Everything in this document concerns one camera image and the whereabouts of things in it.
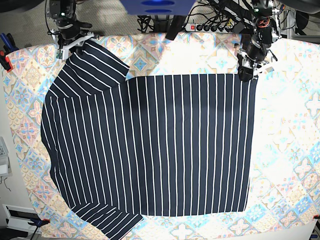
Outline navy white striped T-shirt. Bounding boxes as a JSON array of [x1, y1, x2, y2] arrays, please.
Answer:
[[40, 40, 257, 240]]

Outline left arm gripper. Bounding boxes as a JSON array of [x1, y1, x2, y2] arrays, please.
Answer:
[[237, 37, 274, 82]]

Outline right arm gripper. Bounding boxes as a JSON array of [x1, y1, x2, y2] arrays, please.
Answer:
[[47, 20, 100, 60]]

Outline white device left edge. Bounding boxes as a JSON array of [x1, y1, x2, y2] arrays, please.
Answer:
[[0, 136, 12, 177]]

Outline tangled black cables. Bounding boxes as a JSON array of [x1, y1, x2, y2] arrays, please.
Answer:
[[136, 14, 173, 34]]

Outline patterned tile tablecloth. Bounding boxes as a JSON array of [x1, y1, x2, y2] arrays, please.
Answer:
[[0, 33, 320, 240]]

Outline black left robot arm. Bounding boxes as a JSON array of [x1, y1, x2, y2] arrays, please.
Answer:
[[237, 0, 282, 82]]

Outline blue box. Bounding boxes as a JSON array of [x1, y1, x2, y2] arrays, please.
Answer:
[[120, 0, 196, 16]]

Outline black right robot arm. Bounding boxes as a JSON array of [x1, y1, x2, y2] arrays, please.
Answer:
[[44, 0, 100, 61]]

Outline white floor tray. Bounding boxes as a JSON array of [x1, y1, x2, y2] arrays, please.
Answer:
[[2, 204, 39, 233]]

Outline orange blue clamp lower left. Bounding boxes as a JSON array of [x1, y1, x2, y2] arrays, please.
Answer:
[[28, 218, 50, 228]]

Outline white power strip red switch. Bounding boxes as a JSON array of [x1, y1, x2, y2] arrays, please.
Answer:
[[184, 23, 233, 34]]

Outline black strap at table edge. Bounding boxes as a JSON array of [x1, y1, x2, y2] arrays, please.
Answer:
[[165, 14, 185, 41]]

